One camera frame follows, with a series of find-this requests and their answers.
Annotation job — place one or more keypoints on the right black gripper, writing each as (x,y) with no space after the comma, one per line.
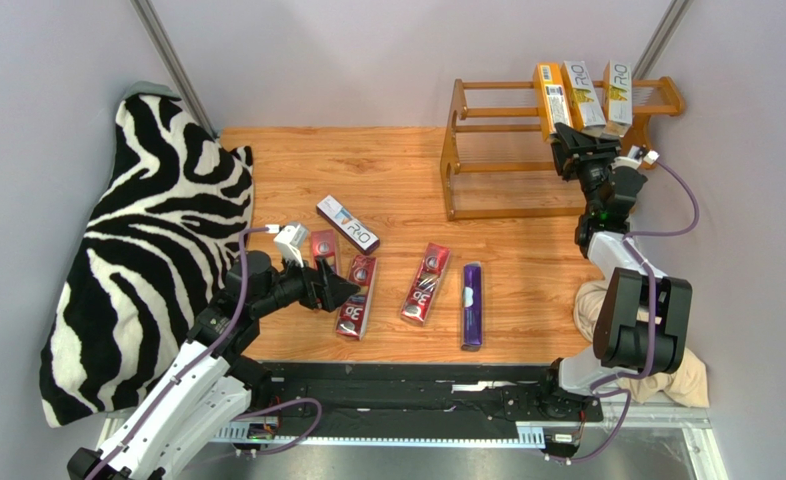
(584,154)

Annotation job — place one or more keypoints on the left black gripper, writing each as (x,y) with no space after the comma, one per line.
(322,289)

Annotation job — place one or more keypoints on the silver yellow R.O.C.S. toothpaste box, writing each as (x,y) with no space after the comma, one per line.
(586,110)

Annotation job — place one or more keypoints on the orange white R.O.C.S. toothpaste box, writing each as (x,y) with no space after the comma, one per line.
(618,101)

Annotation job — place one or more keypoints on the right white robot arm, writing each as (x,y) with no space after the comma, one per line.
(642,326)

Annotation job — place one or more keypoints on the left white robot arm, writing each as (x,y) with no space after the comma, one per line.
(210,383)

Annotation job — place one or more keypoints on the orange wooden shelf rack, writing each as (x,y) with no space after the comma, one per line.
(496,164)

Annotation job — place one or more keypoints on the red 3D toothpaste box left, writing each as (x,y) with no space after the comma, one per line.
(353,316)

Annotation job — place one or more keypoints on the red 3d toothpaste box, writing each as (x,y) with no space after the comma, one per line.
(426,284)
(353,316)

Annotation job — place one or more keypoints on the small red toothpaste box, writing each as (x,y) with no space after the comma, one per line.
(324,244)

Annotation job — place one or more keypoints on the purple white R.O.C.S. toothpaste box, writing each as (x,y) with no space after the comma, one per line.
(344,222)

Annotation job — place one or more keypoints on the red 3D toothpaste box right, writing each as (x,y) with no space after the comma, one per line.
(426,284)

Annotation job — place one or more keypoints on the zebra pattern cushion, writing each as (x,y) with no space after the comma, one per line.
(155,249)

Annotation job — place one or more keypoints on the beige crumpled cloth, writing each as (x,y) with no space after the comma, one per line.
(687,386)

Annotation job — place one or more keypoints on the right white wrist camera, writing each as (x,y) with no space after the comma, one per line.
(636,158)

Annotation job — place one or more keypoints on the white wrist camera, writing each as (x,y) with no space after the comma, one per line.
(289,241)
(636,158)

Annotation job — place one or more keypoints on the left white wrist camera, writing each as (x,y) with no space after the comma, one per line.
(289,241)

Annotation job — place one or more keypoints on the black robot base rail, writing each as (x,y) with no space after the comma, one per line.
(425,405)

